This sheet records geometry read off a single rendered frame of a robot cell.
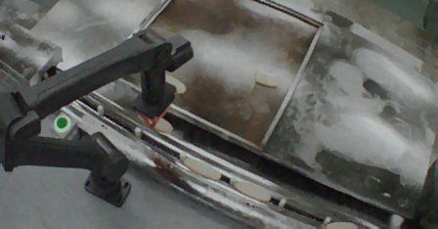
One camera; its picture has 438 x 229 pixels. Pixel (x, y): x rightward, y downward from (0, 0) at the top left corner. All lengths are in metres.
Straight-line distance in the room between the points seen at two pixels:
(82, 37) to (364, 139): 1.02
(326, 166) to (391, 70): 0.44
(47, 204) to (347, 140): 0.86
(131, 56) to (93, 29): 0.74
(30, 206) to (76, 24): 0.78
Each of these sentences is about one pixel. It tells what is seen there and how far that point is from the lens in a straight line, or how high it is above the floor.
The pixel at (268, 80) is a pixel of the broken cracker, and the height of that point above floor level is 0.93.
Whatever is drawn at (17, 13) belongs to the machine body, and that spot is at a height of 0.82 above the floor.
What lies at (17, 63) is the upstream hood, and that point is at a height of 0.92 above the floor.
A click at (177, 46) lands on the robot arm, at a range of 0.94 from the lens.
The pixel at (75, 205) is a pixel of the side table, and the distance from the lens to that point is 1.11.
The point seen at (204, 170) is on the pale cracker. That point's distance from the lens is 1.09.
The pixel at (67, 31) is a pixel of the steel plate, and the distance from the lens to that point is 1.58.
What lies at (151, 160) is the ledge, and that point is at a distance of 1.10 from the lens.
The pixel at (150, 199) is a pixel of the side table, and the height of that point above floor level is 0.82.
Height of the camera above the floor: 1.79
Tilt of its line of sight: 50 degrees down
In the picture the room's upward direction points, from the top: 8 degrees clockwise
